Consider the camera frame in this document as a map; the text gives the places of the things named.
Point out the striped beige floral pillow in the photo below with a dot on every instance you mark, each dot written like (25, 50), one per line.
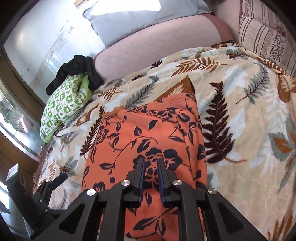
(262, 32)

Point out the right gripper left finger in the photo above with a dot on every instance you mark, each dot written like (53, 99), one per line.
(97, 215)

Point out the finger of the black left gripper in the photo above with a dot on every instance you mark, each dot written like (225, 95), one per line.
(56, 180)

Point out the light grey pillow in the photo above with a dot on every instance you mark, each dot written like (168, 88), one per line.
(114, 20)

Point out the green white patterned pillow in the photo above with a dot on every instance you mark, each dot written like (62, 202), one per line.
(71, 96)

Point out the orange black floral garment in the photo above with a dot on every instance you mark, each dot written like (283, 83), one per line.
(169, 129)

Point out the black garment on pillow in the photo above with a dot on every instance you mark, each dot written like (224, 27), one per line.
(78, 65)

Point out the beige leaf print blanket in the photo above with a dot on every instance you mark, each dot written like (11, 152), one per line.
(246, 106)

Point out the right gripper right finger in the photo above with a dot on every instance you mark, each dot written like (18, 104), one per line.
(203, 215)

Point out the pink quilted headboard cushion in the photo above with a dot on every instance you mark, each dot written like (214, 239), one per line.
(149, 45)

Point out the wooden door with glass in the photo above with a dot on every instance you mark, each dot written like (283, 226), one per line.
(20, 140)

